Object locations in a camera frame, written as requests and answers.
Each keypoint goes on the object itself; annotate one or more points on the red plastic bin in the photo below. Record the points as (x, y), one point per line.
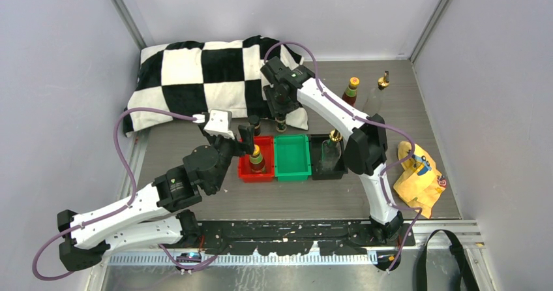
(267, 151)

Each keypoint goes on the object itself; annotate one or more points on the black plastic bin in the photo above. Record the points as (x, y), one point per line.
(315, 145)

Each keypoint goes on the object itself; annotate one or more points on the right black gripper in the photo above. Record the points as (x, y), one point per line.
(276, 108)

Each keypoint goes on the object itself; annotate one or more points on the yellow cloth rag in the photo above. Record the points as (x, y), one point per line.
(421, 183)

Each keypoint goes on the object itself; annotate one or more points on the green plastic bin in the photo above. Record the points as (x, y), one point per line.
(292, 158)

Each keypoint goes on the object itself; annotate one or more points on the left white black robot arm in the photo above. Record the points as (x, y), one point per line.
(157, 213)

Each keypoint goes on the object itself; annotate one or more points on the aluminium slotted rail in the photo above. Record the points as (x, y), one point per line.
(311, 258)

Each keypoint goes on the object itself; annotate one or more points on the yellow cap chili sauce bottle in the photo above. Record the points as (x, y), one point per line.
(350, 93)

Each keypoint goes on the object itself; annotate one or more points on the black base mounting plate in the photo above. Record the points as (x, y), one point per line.
(288, 238)

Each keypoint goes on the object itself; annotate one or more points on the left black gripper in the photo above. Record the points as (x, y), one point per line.
(246, 136)

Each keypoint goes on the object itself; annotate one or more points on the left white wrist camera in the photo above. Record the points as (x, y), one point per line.
(218, 124)

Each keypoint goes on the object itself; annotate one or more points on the green label spice jar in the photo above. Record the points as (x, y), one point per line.
(281, 125)

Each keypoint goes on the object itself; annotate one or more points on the brown sauce glass bottle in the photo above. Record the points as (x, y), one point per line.
(376, 95)

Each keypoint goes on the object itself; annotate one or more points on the black white checkered cloth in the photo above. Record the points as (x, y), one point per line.
(191, 77)

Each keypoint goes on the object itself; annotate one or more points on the red label spice jar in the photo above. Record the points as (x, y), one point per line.
(254, 120)

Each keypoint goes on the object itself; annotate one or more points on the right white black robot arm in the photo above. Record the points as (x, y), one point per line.
(365, 139)

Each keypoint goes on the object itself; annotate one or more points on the clear glass oil bottle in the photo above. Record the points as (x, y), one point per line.
(330, 152)

